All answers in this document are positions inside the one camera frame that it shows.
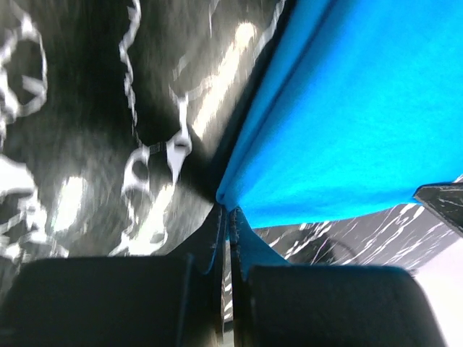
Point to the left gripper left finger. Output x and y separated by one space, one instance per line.
159 300

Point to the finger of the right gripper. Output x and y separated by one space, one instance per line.
444 201

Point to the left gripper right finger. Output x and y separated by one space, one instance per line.
276 303

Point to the blue t shirt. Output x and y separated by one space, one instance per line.
360 105

